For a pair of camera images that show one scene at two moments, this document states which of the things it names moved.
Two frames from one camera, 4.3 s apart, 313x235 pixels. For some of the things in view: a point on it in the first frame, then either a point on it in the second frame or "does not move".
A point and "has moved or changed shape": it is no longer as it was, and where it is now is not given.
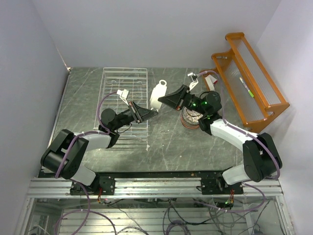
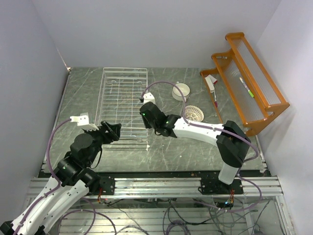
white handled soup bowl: (158, 91) has moved or changed shape
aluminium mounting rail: (154, 187) does not move
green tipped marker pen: (250, 92) does not move
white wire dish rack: (120, 86) does not move
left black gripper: (142, 114) -> (113, 129)
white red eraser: (211, 81) does not move
